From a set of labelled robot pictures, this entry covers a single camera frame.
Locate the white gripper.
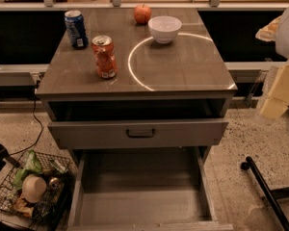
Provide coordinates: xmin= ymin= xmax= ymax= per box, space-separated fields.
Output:
xmin=255 ymin=7 xmax=289 ymax=119

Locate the grey open bottom drawer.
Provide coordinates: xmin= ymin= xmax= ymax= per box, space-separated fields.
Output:
xmin=67 ymin=147 xmax=234 ymax=231

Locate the orange soda can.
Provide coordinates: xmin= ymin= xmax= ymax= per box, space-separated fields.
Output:
xmin=92 ymin=35 xmax=118 ymax=79

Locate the black wire basket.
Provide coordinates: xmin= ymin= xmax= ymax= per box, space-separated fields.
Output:
xmin=0 ymin=150 xmax=73 ymax=231

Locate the grey drawer cabinet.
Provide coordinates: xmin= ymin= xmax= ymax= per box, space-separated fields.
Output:
xmin=35 ymin=7 xmax=239 ymax=231

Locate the black chair leg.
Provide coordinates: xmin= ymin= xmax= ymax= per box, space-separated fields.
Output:
xmin=241 ymin=156 xmax=289 ymax=231

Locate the red apple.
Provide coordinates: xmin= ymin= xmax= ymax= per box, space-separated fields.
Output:
xmin=134 ymin=4 xmax=151 ymax=25

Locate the black power cable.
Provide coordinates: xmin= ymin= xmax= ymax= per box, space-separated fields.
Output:
xmin=8 ymin=80 xmax=44 ymax=157

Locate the white bowl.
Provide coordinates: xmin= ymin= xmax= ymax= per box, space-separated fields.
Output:
xmin=148 ymin=15 xmax=182 ymax=43

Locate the green chip bag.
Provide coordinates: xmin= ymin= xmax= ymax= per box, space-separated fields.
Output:
xmin=13 ymin=150 xmax=42 ymax=190

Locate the beige cup in basket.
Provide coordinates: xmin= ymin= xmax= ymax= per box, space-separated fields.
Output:
xmin=22 ymin=174 xmax=47 ymax=203

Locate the blue soda can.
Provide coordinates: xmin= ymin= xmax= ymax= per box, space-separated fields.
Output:
xmin=65 ymin=10 xmax=89 ymax=49

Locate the grey middle drawer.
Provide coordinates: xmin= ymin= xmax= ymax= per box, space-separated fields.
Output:
xmin=48 ymin=118 xmax=228 ymax=150

